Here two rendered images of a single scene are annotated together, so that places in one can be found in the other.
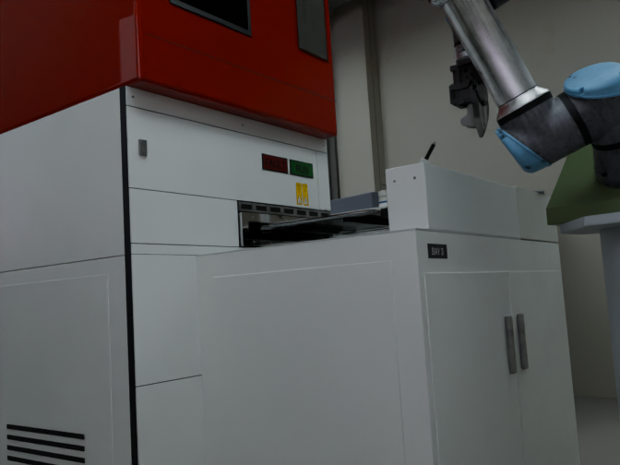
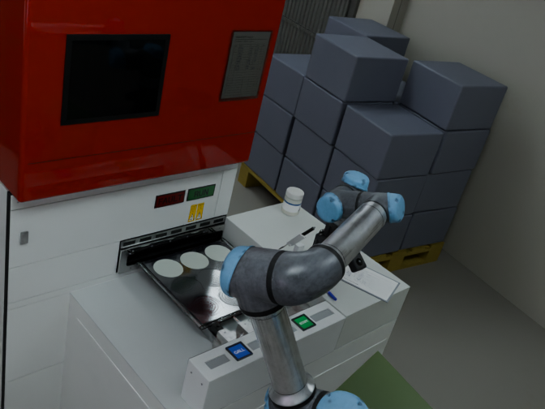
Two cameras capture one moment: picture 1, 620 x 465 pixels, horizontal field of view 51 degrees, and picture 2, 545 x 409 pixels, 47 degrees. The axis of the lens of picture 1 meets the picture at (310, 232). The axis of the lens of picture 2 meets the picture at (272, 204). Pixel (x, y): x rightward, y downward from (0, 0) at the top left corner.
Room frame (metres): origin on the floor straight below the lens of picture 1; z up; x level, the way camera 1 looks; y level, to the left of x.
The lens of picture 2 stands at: (0.11, -0.37, 2.16)
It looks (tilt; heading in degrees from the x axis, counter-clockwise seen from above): 28 degrees down; 4
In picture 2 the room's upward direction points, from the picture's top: 15 degrees clockwise
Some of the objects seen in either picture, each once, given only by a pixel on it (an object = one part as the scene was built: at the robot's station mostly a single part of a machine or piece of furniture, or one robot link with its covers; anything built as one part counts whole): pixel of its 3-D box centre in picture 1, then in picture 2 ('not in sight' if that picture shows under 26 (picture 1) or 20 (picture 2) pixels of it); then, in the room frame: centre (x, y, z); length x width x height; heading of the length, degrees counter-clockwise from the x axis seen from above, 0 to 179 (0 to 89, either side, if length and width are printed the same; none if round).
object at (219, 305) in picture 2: (351, 223); (212, 277); (1.83, -0.12, 0.90); 0.34 x 0.34 x 0.01; 53
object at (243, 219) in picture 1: (290, 232); (173, 247); (1.94, 0.06, 0.89); 0.44 x 0.02 x 0.10; 143
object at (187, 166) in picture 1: (244, 186); (132, 225); (1.81, 0.18, 1.02); 0.81 x 0.03 x 0.40; 143
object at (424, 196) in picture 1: (460, 208); (268, 354); (1.56, -0.37, 0.89); 0.55 x 0.09 x 0.14; 143
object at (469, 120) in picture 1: (470, 121); not in sight; (1.70, -0.45, 1.14); 0.06 x 0.03 x 0.09; 53
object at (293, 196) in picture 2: (388, 203); (292, 201); (2.31, -0.29, 1.01); 0.07 x 0.07 x 0.10
